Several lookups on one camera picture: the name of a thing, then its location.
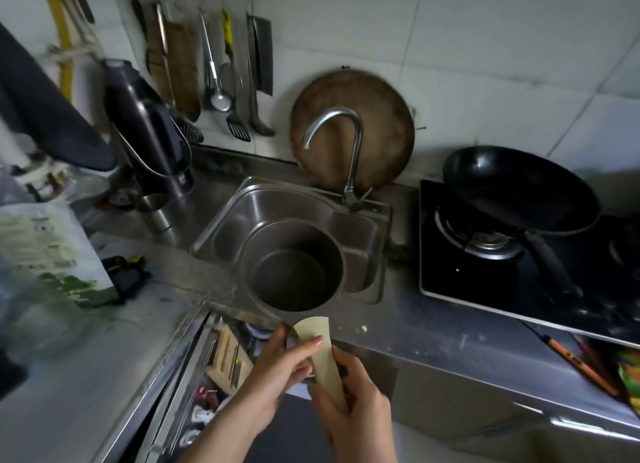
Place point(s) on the curved chrome faucet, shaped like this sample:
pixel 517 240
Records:
pixel 356 147

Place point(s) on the grey saucepan with cream handle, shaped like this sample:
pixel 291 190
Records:
pixel 292 272

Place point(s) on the black wok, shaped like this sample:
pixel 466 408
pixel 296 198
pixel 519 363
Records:
pixel 515 187

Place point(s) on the black yellow tool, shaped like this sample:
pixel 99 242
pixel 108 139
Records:
pixel 127 277

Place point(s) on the yellow printed bag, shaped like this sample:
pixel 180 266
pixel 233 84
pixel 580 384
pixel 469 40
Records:
pixel 631 382

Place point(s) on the steel cleaver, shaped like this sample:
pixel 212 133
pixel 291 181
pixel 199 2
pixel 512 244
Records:
pixel 264 52

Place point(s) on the person's left hand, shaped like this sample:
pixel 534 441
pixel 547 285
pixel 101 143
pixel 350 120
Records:
pixel 272 372

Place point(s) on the dark floor mat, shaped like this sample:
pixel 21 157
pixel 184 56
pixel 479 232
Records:
pixel 295 437

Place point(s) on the person's right hand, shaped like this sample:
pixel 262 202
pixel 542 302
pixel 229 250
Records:
pixel 362 422

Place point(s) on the dark solid spatula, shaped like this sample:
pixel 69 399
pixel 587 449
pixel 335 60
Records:
pixel 261 127

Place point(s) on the small steel cup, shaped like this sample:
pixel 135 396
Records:
pixel 155 215

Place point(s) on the rectangular wooden chopping board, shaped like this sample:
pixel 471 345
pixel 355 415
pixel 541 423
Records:
pixel 182 67

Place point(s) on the person's left forearm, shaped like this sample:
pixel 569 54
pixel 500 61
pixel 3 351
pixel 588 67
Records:
pixel 220 435

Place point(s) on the wooden knife block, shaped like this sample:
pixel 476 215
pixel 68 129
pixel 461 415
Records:
pixel 225 357

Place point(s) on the black gas stove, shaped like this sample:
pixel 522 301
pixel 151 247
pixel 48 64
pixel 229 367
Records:
pixel 450 277

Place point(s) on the stainless steel sink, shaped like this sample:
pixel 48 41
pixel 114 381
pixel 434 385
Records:
pixel 350 237

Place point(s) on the perforated skimmer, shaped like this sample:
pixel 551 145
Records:
pixel 190 130

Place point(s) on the yellow wall pipe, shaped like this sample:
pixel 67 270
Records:
pixel 64 52

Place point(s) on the round wooden cutting board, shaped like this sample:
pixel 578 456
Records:
pixel 385 127

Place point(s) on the white green printed bag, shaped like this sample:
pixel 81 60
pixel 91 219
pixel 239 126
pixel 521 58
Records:
pixel 45 247

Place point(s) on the slotted spatula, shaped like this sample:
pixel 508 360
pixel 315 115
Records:
pixel 239 127

